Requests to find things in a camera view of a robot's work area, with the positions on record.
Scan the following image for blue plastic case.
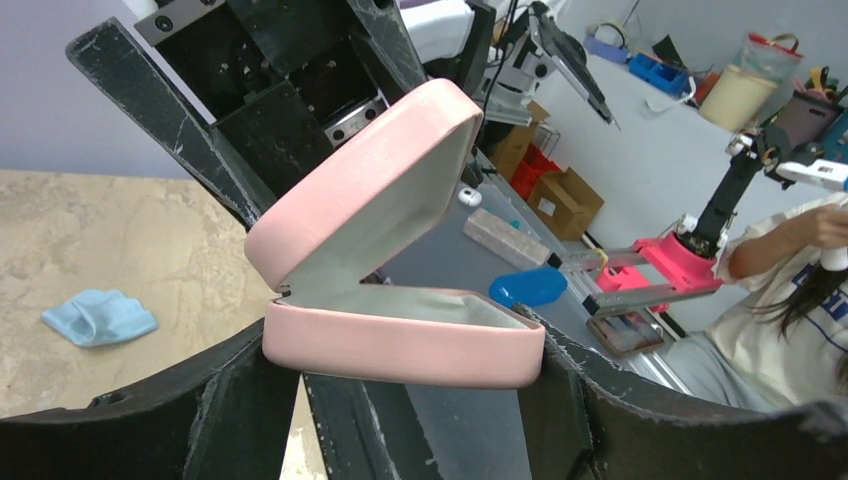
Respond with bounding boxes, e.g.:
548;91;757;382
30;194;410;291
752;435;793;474
488;266;568;308

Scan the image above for cream bucket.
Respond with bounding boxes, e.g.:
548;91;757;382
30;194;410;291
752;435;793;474
699;64;778;131

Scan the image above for grey foam block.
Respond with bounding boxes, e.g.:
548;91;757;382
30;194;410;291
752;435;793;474
463;209;551;270

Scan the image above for cardboard box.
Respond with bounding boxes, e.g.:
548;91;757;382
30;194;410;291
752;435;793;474
528;168;605;241

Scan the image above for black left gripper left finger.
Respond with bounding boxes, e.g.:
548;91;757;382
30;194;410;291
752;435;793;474
1;323;300;479

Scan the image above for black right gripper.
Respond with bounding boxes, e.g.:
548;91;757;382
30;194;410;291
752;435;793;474
65;0;427;229

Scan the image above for crumpled light blue cloth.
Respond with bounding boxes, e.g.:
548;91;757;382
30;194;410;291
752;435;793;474
41;289;159;348

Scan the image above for pink glasses case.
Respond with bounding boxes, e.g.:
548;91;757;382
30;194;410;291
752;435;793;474
244;79;545;389

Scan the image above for person in white shirt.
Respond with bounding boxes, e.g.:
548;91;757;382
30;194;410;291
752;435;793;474
662;193;847;412

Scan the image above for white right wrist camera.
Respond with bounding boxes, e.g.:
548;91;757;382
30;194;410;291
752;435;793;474
396;0;496;64

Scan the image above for red plastic bin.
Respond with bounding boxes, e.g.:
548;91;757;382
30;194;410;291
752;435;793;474
509;144;561;200

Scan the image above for pink robot mount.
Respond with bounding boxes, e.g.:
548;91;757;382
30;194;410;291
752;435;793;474
584;232;722;317

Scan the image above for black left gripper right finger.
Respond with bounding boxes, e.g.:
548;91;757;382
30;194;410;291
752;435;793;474
518;326;847;479

